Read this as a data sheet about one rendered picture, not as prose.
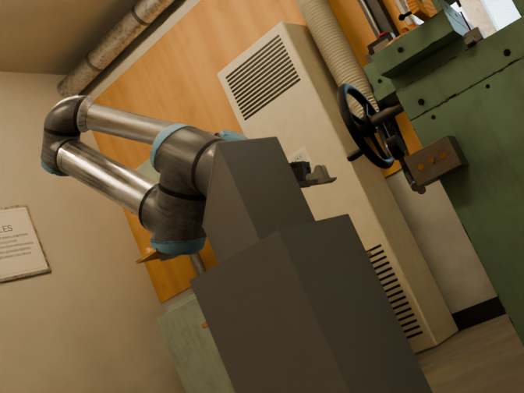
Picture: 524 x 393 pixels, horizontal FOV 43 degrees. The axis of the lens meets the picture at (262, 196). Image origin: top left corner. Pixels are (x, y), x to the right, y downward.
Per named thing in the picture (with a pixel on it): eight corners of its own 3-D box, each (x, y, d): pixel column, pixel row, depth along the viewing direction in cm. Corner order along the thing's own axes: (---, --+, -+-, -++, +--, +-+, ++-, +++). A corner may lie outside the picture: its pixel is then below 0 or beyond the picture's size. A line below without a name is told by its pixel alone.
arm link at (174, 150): (196, 139, 162) (150, 119, 172) (185, 204, 167) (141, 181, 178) (238, 136, 173) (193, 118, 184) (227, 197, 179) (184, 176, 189)
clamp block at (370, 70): (391, 98, 207) (378, 73, 209) (429, 76, 201) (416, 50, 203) (374, 93, 195) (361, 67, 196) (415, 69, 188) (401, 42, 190)
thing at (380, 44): (379, 71, 208) (372, 56, 209) (410, 52, 202) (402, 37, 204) (364, 65, 196) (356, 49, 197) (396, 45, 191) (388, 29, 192)
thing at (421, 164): (425, 186, 171) (412, 159, 172) (469, 164, 165) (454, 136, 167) (416, 187, 164) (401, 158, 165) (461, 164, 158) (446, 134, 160)
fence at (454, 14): (486, 51, 214) (479, 37, 215) (491, 48, 214) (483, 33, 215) (437, 12, 162) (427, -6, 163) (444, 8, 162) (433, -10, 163)
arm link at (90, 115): (58, 86, 218) (255, 133, 206) (55, 122, 221) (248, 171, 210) (39, 90, 207) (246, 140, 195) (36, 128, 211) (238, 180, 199)
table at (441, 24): (416, 112, 227) (408, 97, 228) (500, 65, 213) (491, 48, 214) (348, 94, 174) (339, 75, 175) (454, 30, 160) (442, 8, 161)
